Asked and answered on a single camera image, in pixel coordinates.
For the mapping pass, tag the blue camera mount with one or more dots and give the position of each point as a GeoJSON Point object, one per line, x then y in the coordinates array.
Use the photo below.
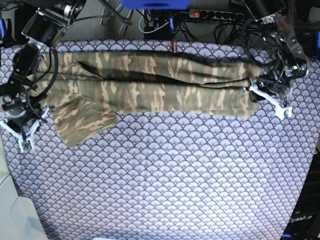
{"type": "Point", "coordinates": [156, 4]}

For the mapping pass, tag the light green cloth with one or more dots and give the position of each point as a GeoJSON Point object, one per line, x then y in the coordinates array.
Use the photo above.
{"type": "Point", "coordinates": [18, 217]}

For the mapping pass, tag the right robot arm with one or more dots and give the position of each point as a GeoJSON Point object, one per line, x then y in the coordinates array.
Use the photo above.
{"type": "Point", "coordinates": [47, 26]}

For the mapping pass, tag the black OpenArm box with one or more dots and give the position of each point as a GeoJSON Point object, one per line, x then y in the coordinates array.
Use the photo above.
{"type": "Point", "coordinates": [304, 223]}

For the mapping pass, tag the blue clamp left edge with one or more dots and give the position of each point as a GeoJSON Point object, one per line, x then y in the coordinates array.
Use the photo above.
{"type": "Point", "coordinates": [6, 33]}

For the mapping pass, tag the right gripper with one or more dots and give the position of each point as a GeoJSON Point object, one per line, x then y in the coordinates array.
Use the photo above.
{"type": "Point", "coordinates": [22, 122]}

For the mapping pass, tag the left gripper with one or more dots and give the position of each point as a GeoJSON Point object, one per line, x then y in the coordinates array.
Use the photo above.
{"type": "Point", "coordinates": [276, 92]}

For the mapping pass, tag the blue clamp edge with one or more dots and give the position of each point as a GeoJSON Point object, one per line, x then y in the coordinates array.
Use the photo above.
{"type": "Point", "coordinates": [316, 45]}
{"type": "Point", "coordinates": [6, 33]}

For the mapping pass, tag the purple fan-pattern table cloth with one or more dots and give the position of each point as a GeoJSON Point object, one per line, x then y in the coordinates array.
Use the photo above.
{"type": "Point", "coordinates": [174, 175]}

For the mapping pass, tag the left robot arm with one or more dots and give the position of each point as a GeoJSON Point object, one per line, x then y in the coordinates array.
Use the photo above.
{"type": "Point", "coordinates": [276, 23]}

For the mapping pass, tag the blue clamp right edge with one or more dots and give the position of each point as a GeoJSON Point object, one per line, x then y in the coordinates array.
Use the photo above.
{"type": "Point", "coordinates": [316, 45]}

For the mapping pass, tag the red black table clamp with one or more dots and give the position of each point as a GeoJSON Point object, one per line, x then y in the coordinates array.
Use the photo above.
{"type": "Point", "coordinates": [173, 47]}

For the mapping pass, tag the black power strip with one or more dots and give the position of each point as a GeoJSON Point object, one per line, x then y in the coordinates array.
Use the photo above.
{"type": "Point", "coordinates": [216, 15]}

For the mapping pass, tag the camouflage T-shirt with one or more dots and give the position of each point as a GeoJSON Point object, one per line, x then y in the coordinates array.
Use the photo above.
{"type": "Point", "coordinates": [91, 88]}

